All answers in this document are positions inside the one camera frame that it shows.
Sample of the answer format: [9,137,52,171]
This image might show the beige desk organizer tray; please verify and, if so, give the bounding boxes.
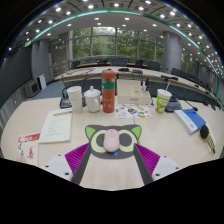
[116,78,153,106]

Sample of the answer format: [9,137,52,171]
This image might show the stack of white paper cups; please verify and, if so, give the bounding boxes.
[66,85,84,114]

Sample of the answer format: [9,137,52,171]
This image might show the white standing board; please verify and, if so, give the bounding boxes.
[36,73,48,91]

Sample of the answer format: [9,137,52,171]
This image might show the pink computer mouse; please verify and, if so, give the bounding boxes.
[102,128,121,154]

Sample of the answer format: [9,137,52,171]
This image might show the blue and white book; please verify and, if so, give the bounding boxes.
[173,107,208,135]

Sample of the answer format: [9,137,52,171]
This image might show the colourful sticker sheet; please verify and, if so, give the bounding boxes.
[114,103,153,120]

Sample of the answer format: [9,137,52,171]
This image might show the white lidded mug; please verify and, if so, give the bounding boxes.
[83,85,102,114]

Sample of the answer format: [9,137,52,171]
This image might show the red and white fan booklet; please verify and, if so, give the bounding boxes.
[16,132,41,167]

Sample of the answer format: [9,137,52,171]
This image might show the cat face mouse pad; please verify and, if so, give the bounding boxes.
[84,124,143,160]

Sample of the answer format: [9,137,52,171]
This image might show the dark office chairs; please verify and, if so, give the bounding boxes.
[71,58,221,104]

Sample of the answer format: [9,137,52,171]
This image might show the printed paper cup with straw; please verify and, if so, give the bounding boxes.
[155,88,173,114]

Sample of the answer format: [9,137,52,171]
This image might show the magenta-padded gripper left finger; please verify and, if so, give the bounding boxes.
[42,142,93,186]

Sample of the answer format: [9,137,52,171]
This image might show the black and yellow microphone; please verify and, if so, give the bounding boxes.
[199,124,217,154]

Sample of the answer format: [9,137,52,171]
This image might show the black desk microphone base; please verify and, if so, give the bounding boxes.
[164,96,184,113]
[59,74,73,110]

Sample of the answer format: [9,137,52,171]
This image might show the ceiling lights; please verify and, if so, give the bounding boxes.
[6,0,221,68]

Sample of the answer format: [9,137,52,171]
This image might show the cream paper document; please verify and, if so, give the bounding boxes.
[38,107,74,144]

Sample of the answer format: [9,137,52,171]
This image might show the grey box appliance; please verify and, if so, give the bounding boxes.
[22,79,41,99]

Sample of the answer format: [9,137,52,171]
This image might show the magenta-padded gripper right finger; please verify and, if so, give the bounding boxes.
[132,143,183,186]

